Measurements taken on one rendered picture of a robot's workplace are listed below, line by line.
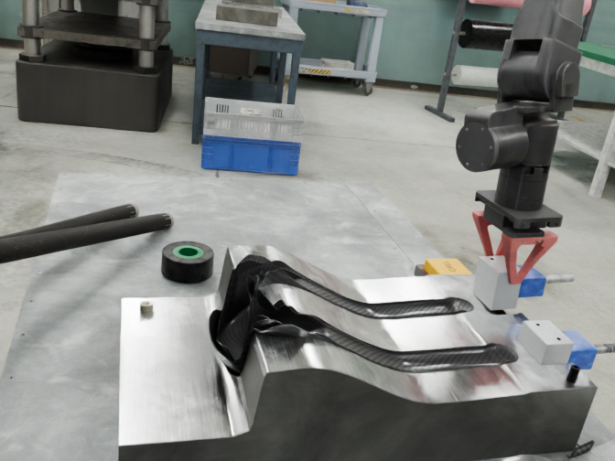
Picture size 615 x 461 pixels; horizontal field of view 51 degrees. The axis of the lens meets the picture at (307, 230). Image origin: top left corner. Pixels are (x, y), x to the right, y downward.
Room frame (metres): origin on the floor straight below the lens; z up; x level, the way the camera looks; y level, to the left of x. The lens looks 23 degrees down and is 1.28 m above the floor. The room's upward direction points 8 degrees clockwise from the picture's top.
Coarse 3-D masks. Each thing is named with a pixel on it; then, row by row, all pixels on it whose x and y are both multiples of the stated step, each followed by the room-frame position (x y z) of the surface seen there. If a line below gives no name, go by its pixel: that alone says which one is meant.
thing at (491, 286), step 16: (496, 256) 0.78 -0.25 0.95; (480, 272) 0.76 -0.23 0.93; (496, 272) 0.73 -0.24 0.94; (480, 288) 0.76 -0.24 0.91; (496, 288) 0.73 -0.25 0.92; (512, 288) 0.73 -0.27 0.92; (528, 288) 0.74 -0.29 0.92; (544, 288) 0.75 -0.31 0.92; (496, 304) 0.73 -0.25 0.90; (512, 304) 0.73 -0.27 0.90
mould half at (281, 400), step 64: (128, 320) 0.64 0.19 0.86; (192, 320) 0.66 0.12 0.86; (384, 320) 0.68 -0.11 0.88; (448, 320) 0.70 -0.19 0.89; (512, 320) 0.71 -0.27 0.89; (128, 384) 0.52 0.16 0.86; (192, 384) 0.54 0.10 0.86; (256, 384) 0.49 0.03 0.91; (320, 384) 0.49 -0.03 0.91; (384, 384) 0.53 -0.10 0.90; (448, 384) 0.57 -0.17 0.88; (512, 384) 0.58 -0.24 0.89; (576, 384) 0.59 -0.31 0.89; (128, 448) 0.44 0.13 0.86; (192, 448) 0.46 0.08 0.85; (256, 448) 0.48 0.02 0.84; (320, 448) 0.50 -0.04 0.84; (384, 448) 0.52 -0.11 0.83; (448, 448) 0.54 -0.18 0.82; (512, 448) 0.56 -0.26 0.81
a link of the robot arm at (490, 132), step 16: (560, 64) 0.74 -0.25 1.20; (576, 64) 0.74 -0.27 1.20; (560, 80) 0.73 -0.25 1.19; (576, 80) 0.74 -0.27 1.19; (560, 96) 0.72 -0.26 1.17; (480, 112) 0.71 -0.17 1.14; (496, 112) 0.70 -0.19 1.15; (512, 112) 0.72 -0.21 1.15; (528, 112) 0.72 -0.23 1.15; (464, 128) 0.72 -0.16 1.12; (480, 128) 0.70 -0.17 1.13; (496, 128) 0.70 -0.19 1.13; (512, 128) 0.71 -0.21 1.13; (464, 144) 0.71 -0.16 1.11; (480, 144) 0.70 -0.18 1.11; (496, 144) 0.68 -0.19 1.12; (512, 144) 0.70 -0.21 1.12; (528, 144) 0.71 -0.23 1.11; (464, 160) 0.71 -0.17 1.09; (480, 160) 0.69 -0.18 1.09; (496, 160) 0.69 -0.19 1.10; (512, 160) 0.70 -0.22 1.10
